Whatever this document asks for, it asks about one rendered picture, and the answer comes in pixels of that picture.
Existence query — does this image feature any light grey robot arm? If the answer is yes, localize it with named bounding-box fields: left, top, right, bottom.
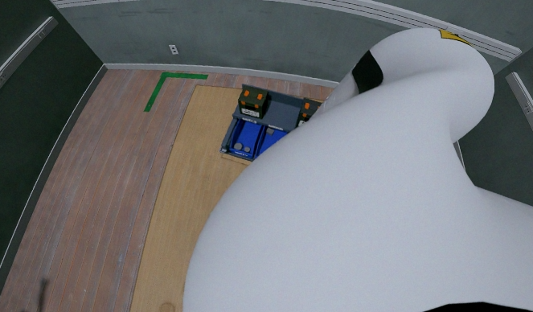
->
left=182, top=28, right=533, bottom=312

